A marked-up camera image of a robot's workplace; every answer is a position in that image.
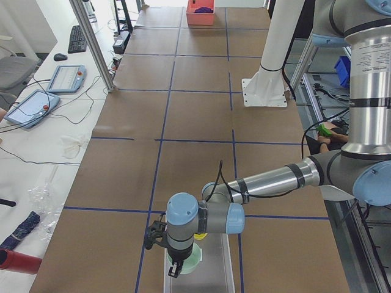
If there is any white crumpled cloth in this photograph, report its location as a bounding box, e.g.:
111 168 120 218
60 135 89 159

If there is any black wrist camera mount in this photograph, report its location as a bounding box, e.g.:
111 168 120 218
144 220 169 250

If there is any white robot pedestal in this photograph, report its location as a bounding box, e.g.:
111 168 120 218
242 1 305 108

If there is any seated person in black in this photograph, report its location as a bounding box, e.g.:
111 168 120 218
305 122 349 154

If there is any purple cloth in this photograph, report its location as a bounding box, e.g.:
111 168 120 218
194 6 214 13

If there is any teach pendant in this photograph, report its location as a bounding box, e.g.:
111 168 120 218
46 65 86 94
4 90 60 128

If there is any pink plastic bin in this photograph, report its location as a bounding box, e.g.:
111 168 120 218
186 0 215 26

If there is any mint green bowl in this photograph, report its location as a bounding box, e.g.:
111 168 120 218
167 243 202 275

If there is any clear plastic box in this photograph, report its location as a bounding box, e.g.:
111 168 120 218
163 233 235 292

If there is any green handled tool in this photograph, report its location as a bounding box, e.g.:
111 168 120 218
316 124 332 137

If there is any black computer mouse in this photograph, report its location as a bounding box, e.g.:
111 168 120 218
53 53 68 62

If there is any yellow plastic cup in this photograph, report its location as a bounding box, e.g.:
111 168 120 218
194 233 208 241

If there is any blue storage bin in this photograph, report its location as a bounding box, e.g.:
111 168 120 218
334 56 351 89

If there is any near teach pendant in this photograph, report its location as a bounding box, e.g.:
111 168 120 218
4 90 60 128

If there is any crumpled clear plastic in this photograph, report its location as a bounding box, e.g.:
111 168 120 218
27 181 65 242

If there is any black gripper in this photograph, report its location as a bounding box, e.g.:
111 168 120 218
167 245 193 277

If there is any red bottle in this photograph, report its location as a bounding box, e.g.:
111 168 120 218
1 248 42 275

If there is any far teach pendant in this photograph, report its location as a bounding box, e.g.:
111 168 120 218
46 65 86 94

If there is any black keyboard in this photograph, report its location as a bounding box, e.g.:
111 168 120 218
68 25 87 54

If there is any aluminium frame post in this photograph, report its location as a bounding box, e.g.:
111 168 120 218
69 0 115 93

